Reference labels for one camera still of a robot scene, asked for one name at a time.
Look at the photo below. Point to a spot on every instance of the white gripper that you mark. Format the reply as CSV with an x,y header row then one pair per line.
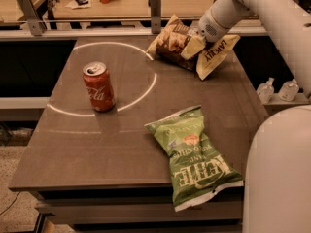
x,y
209,27

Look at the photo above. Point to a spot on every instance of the brown chip bag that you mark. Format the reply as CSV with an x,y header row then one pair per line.
x,y
172,39

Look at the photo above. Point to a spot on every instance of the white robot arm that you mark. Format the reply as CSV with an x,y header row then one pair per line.
x,y
277,191

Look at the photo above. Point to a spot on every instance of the red coke can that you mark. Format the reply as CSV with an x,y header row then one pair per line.
x,y
98,86

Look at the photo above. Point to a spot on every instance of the green kettle chip bag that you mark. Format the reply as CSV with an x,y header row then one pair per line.
x,y
198,171

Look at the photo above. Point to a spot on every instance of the clear sanitizer bottle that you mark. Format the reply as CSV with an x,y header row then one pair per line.
x,y
265,91
288,90

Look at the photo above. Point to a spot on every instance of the left metal railing post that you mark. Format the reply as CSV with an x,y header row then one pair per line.
x,y
36,26

